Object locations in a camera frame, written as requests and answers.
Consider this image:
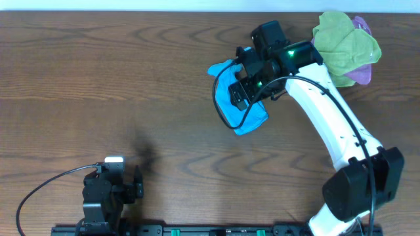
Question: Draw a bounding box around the blue microfiber cloth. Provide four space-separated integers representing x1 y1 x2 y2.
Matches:
215 64 269 136

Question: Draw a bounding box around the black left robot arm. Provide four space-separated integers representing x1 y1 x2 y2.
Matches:
74 162 144 235

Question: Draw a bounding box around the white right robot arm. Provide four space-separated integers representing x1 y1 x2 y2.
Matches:
228 21 404 235

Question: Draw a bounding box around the green microfiber cloth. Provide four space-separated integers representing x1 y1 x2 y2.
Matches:
312 10 383 88

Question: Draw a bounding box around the purple microfiber cloth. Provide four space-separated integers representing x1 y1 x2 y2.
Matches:
310 15 373 86

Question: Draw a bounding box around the black mounting rail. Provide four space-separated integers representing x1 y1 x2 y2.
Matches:
51 224 384 236

